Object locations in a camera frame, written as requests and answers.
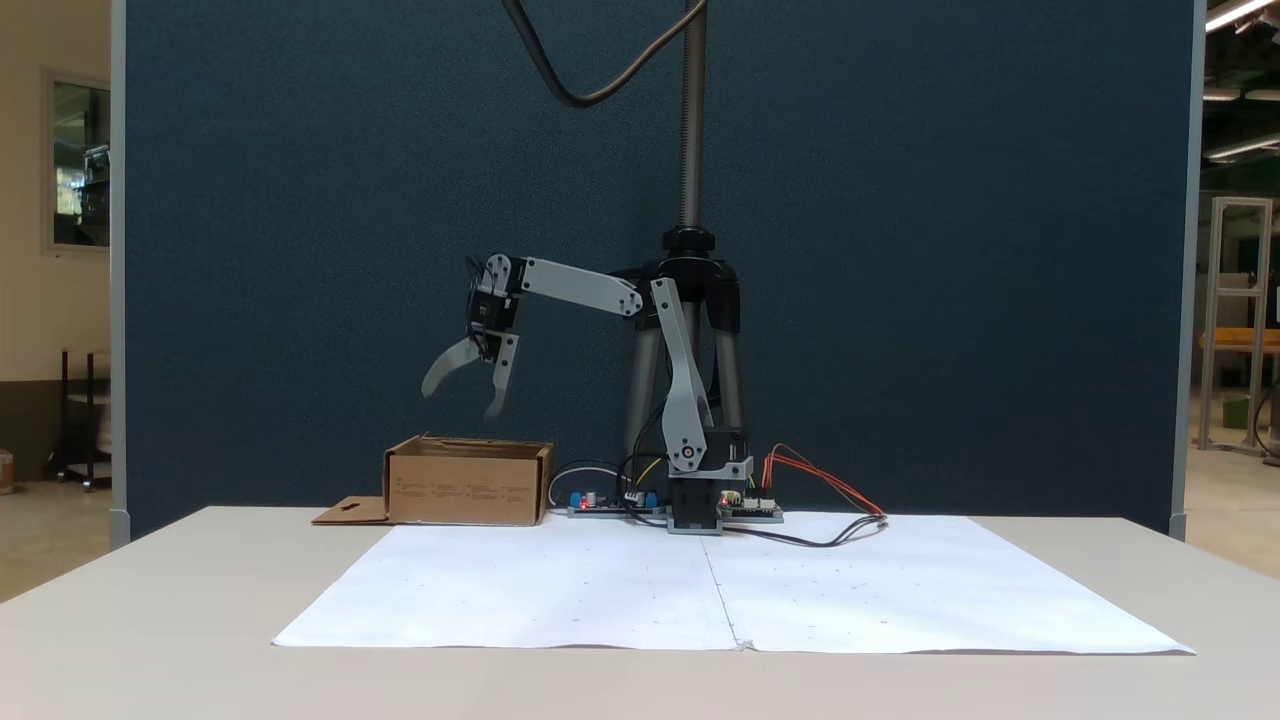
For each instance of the aluminium profile frame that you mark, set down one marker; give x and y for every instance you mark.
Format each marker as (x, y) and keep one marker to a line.
(1240, 300)

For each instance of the white paper sheet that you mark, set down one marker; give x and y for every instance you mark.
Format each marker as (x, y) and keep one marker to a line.
(930, 590)
(530, 590)

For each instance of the dark blue partition panel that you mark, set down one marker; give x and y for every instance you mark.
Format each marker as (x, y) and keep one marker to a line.
(900, 250)

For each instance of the blue circuit board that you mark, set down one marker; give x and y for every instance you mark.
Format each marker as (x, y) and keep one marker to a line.
(605, 505)

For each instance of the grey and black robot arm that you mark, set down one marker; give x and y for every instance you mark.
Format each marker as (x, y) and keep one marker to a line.
(685, 400)

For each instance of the black shelf cart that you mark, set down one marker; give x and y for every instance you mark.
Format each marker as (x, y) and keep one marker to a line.
(85, 420)

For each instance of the brown cardboard box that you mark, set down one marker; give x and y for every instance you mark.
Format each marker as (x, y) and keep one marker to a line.
(465, 485)

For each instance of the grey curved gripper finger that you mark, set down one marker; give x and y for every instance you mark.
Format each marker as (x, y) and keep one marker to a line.
(448, 365)

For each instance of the framed wall window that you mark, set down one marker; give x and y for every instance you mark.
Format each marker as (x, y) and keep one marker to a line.
(80, 160)

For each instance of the black and silver tripod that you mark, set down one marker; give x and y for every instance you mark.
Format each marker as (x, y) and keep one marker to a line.
(692, 150)

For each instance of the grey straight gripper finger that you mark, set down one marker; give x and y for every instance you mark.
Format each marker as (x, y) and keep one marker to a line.
(501, 375)

